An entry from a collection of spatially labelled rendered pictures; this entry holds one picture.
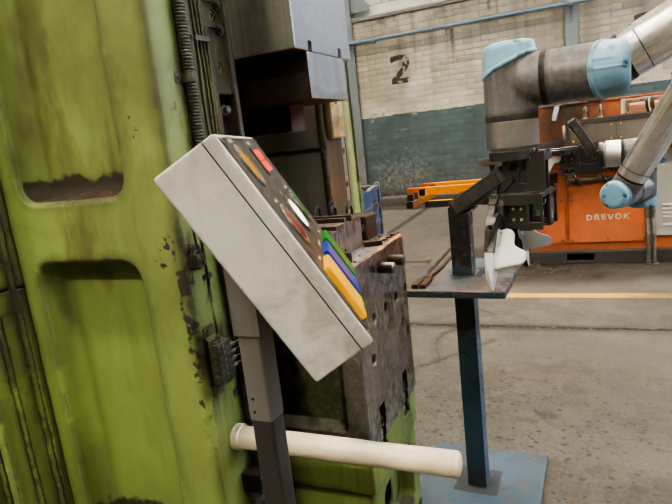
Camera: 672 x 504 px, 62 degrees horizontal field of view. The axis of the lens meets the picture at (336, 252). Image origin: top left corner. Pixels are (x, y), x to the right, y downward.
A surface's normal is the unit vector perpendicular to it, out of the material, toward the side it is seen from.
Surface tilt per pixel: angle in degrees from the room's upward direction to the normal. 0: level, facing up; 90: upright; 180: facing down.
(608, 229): 90
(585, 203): 90
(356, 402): 90
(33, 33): 89
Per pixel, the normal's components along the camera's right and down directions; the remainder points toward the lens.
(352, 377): -0.39, 0.22
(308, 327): 0.04, 0.19
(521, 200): -0.60, 0.22
